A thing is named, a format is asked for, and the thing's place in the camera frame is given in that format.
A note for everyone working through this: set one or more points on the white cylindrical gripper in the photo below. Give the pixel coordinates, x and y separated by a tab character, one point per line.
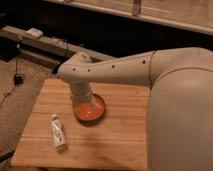
82	97

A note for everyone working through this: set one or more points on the small white plastic bottle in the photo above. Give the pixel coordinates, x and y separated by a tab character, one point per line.
58	134

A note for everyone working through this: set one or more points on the long wooden beam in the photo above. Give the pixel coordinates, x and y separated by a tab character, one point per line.
48	44

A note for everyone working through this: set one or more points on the black power adapter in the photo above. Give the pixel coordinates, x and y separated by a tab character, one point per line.
18	79

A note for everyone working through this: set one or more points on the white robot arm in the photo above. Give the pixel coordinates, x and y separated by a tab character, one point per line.
179	123

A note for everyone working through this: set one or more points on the orange ceramic bowl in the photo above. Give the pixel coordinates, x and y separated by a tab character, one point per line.
90	111

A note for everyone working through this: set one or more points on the wooden board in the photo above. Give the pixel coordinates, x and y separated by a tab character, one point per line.
117	141

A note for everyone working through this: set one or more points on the small white box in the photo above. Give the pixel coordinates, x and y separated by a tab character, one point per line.
34	33

